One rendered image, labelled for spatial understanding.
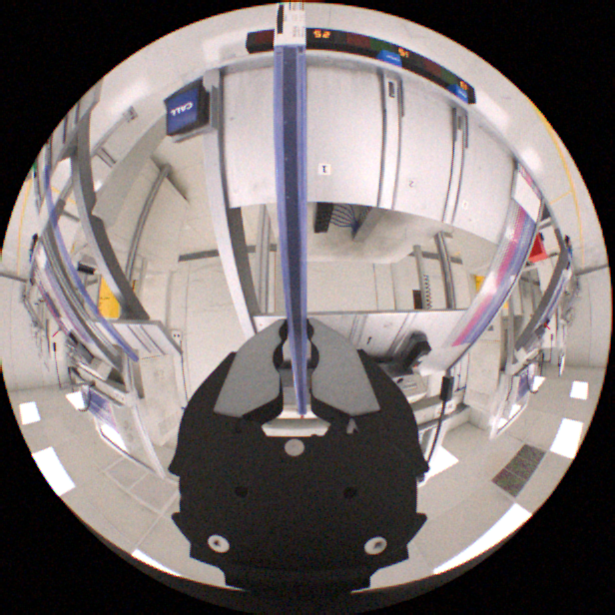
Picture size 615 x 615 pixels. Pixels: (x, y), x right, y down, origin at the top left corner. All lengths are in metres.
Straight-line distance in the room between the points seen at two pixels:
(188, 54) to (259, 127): 0.89
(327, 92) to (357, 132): 0.06
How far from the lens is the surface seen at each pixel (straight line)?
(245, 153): 0.23
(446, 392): 0.34
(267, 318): 0.31
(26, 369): 7.64
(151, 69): 1.16
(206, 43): 1.05
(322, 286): 2.04
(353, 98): 0.25
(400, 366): 0.48
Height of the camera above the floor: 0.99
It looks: 5 degrees down
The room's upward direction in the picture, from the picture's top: 179 degrees clockwise
